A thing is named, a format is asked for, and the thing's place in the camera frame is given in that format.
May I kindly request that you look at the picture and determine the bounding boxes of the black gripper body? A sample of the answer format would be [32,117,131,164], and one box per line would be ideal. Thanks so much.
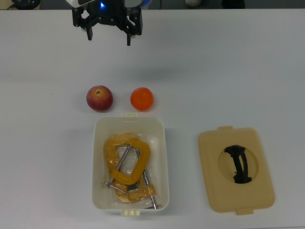
[87,0,127,26]

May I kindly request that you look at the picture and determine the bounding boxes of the red apple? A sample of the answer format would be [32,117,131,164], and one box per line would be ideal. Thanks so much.
[86,85,113,113]

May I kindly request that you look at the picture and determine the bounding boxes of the orange fruit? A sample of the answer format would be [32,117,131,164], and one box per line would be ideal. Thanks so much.
[130,87,154,112]

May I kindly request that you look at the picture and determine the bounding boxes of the white plastic container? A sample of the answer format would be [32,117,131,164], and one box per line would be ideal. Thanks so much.
[91,113,171,217]

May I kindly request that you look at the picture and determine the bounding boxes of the dark round object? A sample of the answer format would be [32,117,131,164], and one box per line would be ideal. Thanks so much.
[10,0,40,9]

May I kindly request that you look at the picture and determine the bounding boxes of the large orange C-clamp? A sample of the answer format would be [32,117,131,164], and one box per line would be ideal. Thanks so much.
[103,133,152,189]

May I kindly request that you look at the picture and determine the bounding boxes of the beige plastic lid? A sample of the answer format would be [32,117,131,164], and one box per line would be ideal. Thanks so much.
[197,125,276,215]

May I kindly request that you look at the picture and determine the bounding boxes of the small orange C-clamp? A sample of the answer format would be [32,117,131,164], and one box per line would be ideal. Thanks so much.
[102,167,163,210]

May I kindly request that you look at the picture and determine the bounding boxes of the black tape lid handle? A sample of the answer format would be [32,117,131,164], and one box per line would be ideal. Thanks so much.
[224,144,253,184]

